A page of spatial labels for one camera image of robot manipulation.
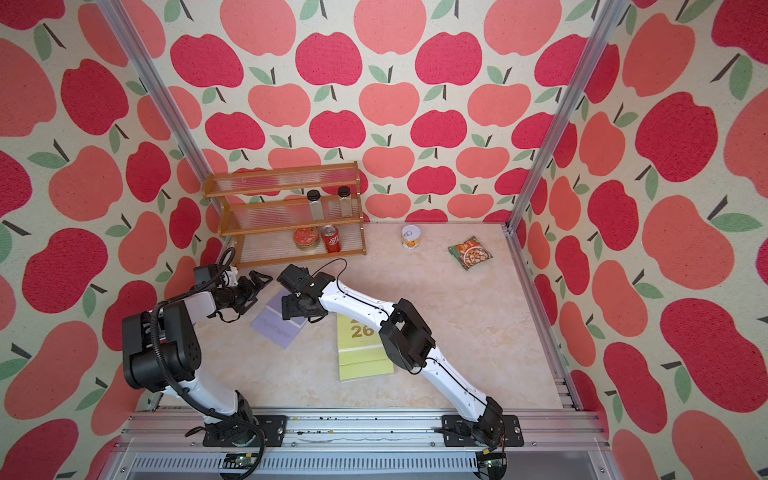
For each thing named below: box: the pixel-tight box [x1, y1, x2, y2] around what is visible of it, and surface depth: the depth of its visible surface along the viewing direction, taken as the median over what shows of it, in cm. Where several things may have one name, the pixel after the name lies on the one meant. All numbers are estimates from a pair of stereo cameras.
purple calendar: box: [250, 288, 308, 350], surface depth 95 cm
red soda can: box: [321, 224, 342, 254], surface depth 107 cm
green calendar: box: [337, 314, 395, 383], surface depth 85 cm
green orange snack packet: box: [448, 235, 493, 271], surface depth 111 cm
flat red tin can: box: [293, 226, 319, 250], surface depth 114 cm
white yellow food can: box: [401, 224, 422, 249], surface depth 114 cm
